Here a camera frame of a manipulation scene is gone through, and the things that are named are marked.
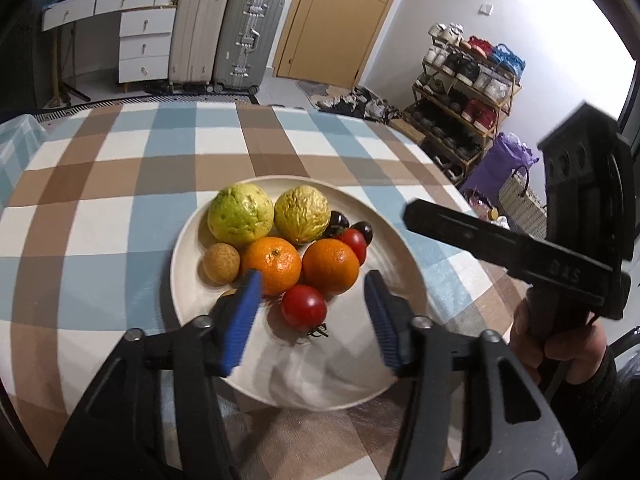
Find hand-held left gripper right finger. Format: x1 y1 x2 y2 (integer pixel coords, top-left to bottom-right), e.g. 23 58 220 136
363 269 581 480

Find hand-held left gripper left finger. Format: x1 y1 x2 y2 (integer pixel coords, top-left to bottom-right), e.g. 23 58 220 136
47 269 266 480

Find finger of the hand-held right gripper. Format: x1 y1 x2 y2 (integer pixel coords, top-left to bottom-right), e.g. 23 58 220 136
403 198 549 287

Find red tomato with stem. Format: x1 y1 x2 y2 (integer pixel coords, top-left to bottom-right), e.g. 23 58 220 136
280 284 329 338

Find orange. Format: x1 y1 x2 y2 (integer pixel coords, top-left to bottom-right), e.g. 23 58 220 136
302 238 361 296
240 237 303 297

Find cream round plate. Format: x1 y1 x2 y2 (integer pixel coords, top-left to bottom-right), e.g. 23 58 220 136
170 175 431 413

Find person's right forearm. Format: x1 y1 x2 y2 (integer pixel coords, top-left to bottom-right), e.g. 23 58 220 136
537 345 640 466

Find person's right hand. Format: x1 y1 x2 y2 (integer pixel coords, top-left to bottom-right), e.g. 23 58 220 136
509 299 608 387

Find woven basket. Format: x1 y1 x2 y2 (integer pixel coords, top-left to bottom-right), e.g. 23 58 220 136
499 166 549 241

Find purple bag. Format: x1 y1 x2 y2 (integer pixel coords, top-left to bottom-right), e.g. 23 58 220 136
460 132 542 197

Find green-yellow guava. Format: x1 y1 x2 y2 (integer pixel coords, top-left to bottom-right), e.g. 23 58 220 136
207 183 275 247

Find wrinkled yellow guava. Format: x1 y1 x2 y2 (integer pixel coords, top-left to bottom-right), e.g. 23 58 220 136
273 185 332 246

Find wooden shoe rack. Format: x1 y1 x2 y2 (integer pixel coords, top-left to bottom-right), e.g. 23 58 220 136
402 22 524 182

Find checked tablecloth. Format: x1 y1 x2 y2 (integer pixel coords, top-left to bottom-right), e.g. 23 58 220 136
0 100 531 480

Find group of assorted shoes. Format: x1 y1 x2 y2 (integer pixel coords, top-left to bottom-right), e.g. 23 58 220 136
405 22 527 171

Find pile of dark shoes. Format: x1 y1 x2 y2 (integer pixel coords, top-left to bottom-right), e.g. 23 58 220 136
316 86 403 122

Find grey door mat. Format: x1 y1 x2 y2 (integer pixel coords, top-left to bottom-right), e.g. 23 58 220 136
296 80 332 99

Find wooden door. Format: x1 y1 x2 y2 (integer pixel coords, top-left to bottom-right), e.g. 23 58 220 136
272 0 409 91

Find silver suitcase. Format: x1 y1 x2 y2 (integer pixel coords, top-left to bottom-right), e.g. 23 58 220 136
212 0 286 96

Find beige suitcase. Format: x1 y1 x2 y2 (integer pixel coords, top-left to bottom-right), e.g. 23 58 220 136
167 0 232 94

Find white drawer cabinet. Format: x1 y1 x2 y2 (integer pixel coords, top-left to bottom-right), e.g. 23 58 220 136
42 0 178 94

